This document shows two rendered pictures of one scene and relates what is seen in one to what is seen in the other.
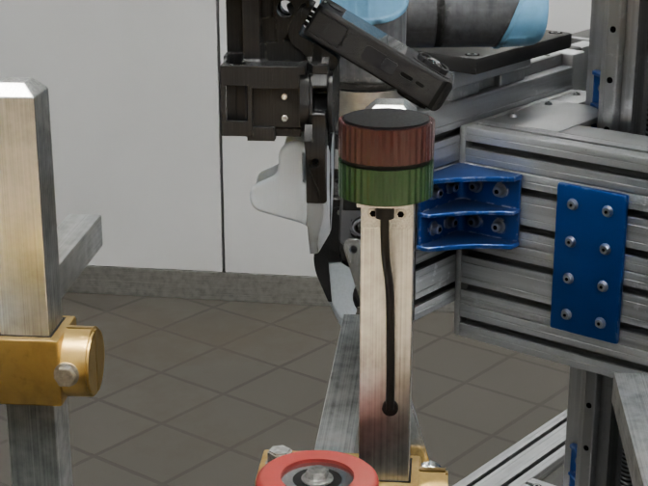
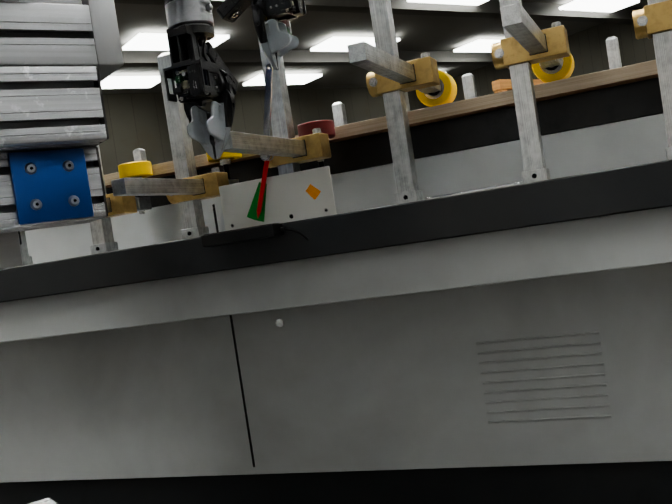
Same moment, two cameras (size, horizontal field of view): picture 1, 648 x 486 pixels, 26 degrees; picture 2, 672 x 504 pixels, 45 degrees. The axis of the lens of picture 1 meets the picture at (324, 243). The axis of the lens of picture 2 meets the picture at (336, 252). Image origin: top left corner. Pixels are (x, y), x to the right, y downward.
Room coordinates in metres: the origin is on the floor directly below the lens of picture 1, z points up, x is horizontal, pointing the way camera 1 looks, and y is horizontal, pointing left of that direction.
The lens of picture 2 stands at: (2.51, 0.53, 0.66)
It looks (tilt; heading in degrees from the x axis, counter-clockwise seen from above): 1 degrees down; 197
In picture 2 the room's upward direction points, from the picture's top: 9 degrees counter-clockwise
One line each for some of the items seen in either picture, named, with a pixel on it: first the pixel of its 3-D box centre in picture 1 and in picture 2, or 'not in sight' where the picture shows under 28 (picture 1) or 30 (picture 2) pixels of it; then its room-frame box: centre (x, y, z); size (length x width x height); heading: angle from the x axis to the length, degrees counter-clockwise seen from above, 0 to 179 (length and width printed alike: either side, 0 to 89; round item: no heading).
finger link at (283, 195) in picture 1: (289, 199); (284, 45); (1.01, 0.03, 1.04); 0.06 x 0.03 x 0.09; 85
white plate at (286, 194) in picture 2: not in sight; (275, 200); (0.92, -0.08, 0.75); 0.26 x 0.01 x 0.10; 85
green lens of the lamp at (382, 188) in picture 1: (386, 175); not in sight; (0.85, -0.04, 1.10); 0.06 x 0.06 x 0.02
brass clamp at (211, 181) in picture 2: not in sight; (197, 188); (0.88, -0.27, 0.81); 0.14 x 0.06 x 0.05; 85
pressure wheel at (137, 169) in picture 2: not in sight; (137, 184); (0.75, -0.49, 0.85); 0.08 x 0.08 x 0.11
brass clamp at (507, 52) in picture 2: not in sight; (530, 49); (0.95, 0.48, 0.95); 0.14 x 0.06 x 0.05; 85
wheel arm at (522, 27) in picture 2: not in sight; (535, 40); (1.00, 0.49, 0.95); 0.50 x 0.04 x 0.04; 175
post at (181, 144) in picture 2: not in sight; (184, 160); (0.88, -0.29, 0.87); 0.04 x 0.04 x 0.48; 85
